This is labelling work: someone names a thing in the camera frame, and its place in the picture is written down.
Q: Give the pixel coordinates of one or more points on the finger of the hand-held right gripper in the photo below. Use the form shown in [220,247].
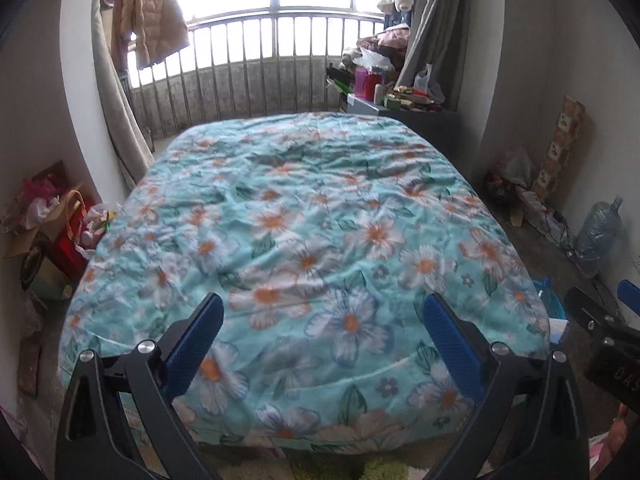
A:
[630,297]
[590,310]

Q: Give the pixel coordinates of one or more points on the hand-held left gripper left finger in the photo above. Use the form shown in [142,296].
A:
[195,345]

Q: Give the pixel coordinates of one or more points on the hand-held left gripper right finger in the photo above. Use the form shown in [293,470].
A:
[452,345]

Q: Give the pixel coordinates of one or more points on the blue plastic mesh basket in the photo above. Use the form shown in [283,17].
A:
[550,300]

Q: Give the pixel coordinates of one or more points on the large blue water jug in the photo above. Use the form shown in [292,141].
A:
[597,235]

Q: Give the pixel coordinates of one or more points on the pink white cloth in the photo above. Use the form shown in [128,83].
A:
[607,450]

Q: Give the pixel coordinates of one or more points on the tan sandal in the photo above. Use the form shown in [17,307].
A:
[517,216]

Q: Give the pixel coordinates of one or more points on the black box with clutter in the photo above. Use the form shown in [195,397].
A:
[500,187]

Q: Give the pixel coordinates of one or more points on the plush toy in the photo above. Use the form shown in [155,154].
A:
[100,225]

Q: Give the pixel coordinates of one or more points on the teal box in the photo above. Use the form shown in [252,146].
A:
[50,282]

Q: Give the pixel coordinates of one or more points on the white plastic bag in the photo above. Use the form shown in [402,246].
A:
[515,167]

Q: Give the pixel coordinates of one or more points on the tall patterned box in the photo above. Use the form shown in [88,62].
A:
[560,145]

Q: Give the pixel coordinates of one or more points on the cream green fleece blanket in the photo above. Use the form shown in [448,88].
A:
[320,465]

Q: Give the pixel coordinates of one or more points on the floral teal blanket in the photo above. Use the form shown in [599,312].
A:
[310,210]

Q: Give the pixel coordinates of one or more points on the cardboard box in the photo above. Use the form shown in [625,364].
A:
[22,242]

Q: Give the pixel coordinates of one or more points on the pink crumpled bag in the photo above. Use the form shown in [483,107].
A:
[42,195]

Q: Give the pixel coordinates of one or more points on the dark cabinet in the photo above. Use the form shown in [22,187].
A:
[430,130]

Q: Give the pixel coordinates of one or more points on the beige curtain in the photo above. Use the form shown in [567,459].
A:
[117,110]

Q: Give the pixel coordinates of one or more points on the pile of small boxes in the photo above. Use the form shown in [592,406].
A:
[412,99]

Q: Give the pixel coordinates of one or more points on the small white bottle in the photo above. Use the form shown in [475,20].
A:
[379,92]

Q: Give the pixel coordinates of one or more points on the translucent plastic bag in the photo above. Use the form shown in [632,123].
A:
[427,82]

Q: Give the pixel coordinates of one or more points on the pink bottle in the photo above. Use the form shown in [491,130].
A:
[362,82]

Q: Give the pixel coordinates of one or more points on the metal window railing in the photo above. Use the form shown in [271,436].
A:
[250,70]

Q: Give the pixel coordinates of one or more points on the black green box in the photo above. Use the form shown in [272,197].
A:
[337,80]

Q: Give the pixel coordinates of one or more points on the grey curtain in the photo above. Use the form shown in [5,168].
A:
[435,35]

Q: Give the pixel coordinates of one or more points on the pile of clothes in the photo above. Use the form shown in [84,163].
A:
[380,42]

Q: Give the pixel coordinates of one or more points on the beige puffer jacket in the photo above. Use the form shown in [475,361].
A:
[150,15]

